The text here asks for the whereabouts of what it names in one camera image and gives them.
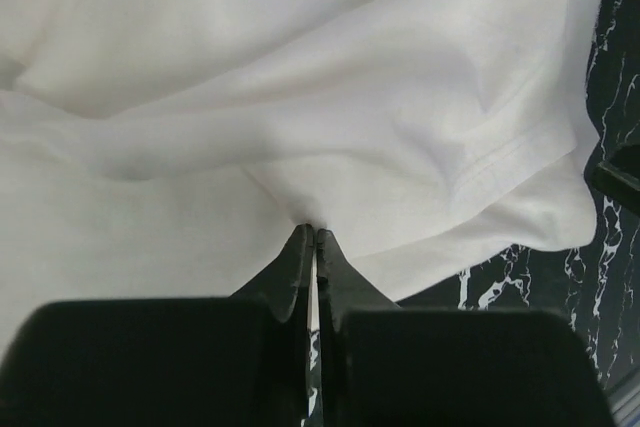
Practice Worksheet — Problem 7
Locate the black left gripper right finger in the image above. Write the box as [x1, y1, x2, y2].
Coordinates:
[316, 229, 401, 336]

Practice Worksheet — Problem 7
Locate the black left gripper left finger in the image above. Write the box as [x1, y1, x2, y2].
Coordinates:
[231, 224, 314, 322]

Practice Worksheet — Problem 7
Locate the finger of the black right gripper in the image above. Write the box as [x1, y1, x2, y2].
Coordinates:
[591, 144, 640, 216]

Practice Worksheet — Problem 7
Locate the white Coca-Cola t-shirt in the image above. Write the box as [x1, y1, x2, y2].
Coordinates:
[1, 0, 600, 343]

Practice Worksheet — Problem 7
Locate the black marbled table mat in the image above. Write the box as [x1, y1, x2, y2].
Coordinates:
[317, 0, 639, 426]

